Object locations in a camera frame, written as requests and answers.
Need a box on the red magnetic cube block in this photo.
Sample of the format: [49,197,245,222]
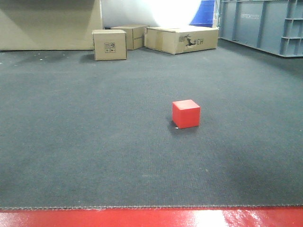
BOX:
[172,99,201,129]

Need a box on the large flat cardboard box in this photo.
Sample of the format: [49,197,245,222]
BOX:
[144,26,219,55]

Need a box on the dark grey table mat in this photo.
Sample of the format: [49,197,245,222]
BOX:
[0,40,303,209]

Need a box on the small cardboard box front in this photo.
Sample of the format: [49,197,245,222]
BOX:
[92,29,127,61]

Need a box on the cardboard box middle back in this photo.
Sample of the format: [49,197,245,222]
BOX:
[110,24,148,50]

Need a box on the blue bin in background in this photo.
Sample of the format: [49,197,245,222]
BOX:
[189,0,220,27]

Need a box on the large grey plastic crate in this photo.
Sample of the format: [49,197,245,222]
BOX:
[219,0,303,58]

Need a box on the large tan cardboard panel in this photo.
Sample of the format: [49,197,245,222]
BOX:
[0,0,103,51]

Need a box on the red metal table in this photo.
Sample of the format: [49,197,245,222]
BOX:
[0,207,303,227]

